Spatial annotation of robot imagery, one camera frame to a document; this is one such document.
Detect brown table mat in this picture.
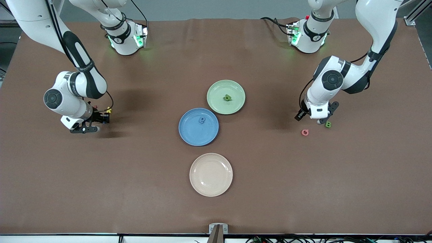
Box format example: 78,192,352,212
0,18,432,235

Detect green plate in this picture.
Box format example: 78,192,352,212
207,80,246,115

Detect blue plate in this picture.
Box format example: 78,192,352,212
179,108,219,146

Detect cream plate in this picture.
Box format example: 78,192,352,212
189,153,233,197

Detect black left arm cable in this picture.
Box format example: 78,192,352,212
299,51,370,112

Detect black left base cable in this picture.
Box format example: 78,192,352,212
260,17,291,36

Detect black base cable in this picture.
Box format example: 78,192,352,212
129,0,148,22
260,17,291,36

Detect black right base cable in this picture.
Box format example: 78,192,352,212
129,0,148,22

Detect aluminium frame profile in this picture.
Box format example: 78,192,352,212
403,0,432,26
0,13,19,28

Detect tangled floor cables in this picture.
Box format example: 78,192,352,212
246,233,432,243

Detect dark post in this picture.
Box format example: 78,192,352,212
207,225,224,243

